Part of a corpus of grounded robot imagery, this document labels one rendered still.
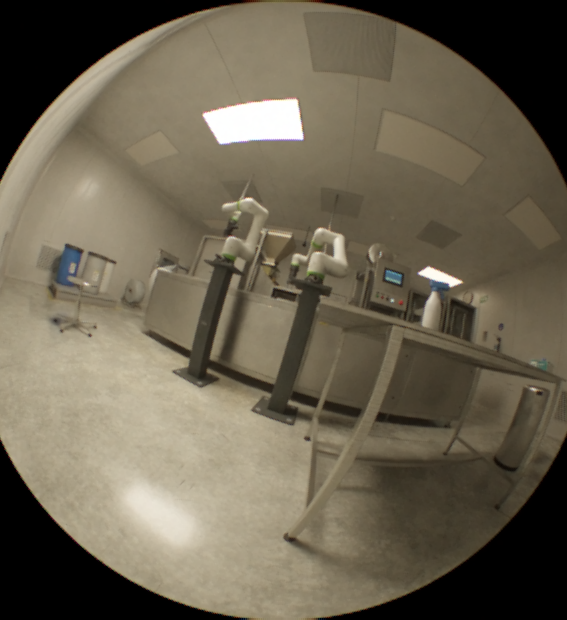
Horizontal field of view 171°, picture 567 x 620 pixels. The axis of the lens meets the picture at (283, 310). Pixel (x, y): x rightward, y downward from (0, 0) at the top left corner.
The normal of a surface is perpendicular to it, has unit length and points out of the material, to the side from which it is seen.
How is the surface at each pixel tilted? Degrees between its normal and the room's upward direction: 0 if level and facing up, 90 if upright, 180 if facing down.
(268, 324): 90
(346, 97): 180
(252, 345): 90
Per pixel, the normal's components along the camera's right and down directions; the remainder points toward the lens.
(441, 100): -0.28, 0.96
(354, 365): -0.18, -0.11
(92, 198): 0.94, 0.26
